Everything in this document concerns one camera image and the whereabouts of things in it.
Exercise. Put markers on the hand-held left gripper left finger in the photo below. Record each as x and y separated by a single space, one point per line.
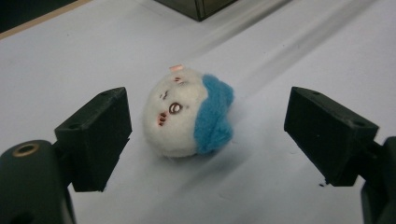
93 140

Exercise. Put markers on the dark box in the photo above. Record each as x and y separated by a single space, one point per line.
199 7

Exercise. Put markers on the white and blue plush toy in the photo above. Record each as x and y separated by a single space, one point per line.
183 115

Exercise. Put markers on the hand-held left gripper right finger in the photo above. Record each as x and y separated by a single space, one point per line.
330 137

